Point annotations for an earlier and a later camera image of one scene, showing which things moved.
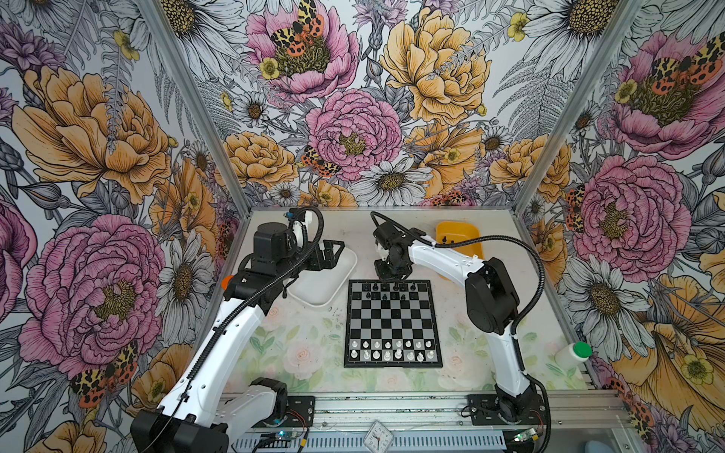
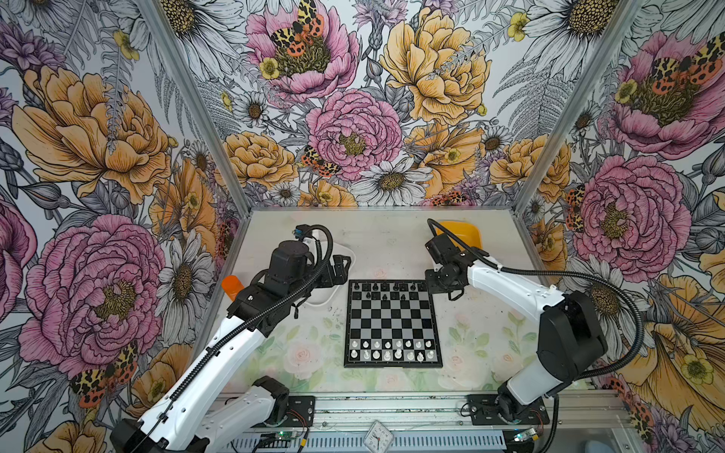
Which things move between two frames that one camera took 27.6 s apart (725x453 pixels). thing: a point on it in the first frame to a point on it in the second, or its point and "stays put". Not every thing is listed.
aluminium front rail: [572, 412] stays put
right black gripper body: [391, 268] to [439, 281]
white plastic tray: [317, 288] stays put
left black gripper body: [298, 260] to [316, 276]
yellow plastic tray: [459, 231] stays put
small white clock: [378, 439] stays put
